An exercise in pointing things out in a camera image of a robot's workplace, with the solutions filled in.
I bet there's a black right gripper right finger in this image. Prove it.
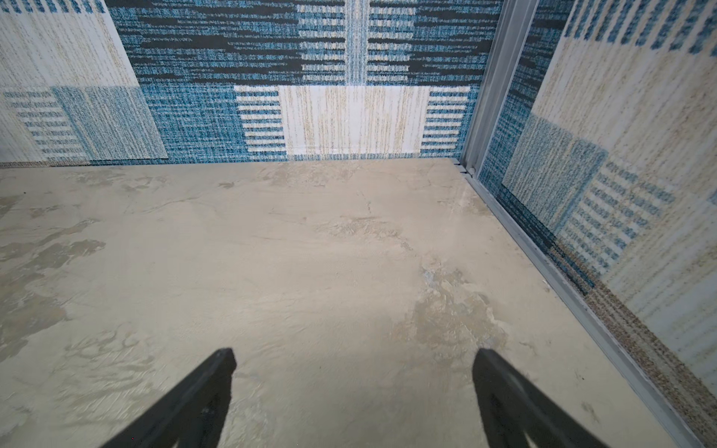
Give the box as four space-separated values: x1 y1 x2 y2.
472 348 605 447

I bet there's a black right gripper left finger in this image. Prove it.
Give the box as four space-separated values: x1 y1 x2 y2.
104 348 236 447

